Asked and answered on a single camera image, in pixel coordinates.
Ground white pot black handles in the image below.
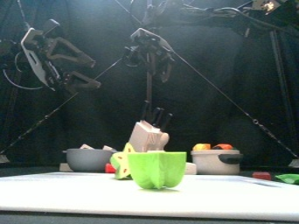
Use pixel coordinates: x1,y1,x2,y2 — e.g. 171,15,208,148
189,149,245,176

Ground light wooden knife block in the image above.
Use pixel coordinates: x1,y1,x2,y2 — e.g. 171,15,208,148
127,120,172,153

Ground grey toy pot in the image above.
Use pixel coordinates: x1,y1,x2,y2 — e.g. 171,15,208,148
61,147,117,173

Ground dark slanted frame pole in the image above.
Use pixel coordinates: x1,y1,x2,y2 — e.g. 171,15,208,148
267,29,299,152

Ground green toy leaf piece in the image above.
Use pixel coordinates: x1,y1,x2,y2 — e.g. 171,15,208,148
273,173,299,186

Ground small red toy block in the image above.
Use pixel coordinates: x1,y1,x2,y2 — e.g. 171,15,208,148
104,163,117,174

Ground yellow toy food piece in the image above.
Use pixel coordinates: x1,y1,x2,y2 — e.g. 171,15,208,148
191,143,212,151

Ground green star fruit slice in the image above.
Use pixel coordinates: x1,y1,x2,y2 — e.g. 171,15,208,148
108,142,136,180

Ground black handled toy knife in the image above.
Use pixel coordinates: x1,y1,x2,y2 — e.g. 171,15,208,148
160,112,175,133
151,107,165,129

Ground dark red toy block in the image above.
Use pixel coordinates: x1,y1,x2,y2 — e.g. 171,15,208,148
251,171,272,181

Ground orange toy food piece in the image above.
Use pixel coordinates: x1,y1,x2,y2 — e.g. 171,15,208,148
211,143,235,151

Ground thin diagonal brace cable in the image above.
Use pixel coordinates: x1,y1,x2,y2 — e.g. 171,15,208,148
0,56,127,155
112,0,299,160

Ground white cutting board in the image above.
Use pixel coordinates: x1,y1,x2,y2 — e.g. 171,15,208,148
0,171,299,222

